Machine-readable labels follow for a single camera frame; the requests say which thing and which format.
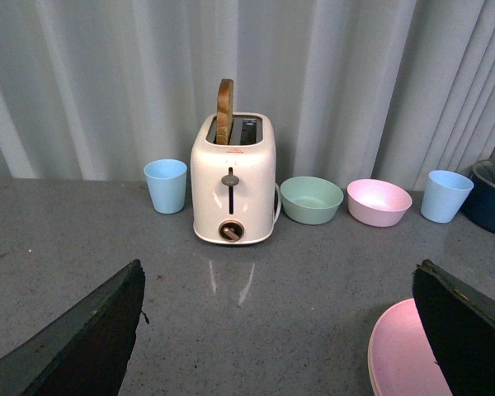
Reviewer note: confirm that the light blue cup left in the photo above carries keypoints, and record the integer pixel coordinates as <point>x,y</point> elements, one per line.
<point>166,182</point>

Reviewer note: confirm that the pink bowl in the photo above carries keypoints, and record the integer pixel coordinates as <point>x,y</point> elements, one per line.
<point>377,203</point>

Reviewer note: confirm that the light blue cup right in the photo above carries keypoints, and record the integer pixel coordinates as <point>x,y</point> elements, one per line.
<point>444,194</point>

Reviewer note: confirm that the green bowl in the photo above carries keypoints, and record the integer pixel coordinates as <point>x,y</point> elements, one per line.
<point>310,200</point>

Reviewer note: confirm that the cream white toaster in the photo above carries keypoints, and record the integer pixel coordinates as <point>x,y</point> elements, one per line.
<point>234,192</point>

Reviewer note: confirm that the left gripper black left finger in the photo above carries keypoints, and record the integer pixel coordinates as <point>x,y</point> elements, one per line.
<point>86,350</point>

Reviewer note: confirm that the cream white plate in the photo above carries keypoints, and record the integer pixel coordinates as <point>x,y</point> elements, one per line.
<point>371,373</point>

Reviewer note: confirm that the light blue cup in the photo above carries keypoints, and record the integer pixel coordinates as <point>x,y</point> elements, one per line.
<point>166,182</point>
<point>444,194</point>

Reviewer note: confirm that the grey curtain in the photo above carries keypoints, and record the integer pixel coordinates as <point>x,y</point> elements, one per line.
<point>387,89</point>

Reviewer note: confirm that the toasted bread slice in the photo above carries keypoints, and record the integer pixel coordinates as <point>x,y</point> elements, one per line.
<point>224,116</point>

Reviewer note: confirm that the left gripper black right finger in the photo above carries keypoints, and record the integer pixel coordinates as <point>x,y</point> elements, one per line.
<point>459,323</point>

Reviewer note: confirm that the dark blue saucepan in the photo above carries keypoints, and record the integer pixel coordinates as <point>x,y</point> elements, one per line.
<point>479,206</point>

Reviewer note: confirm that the pink plate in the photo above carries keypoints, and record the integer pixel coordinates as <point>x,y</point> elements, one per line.
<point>403,361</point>

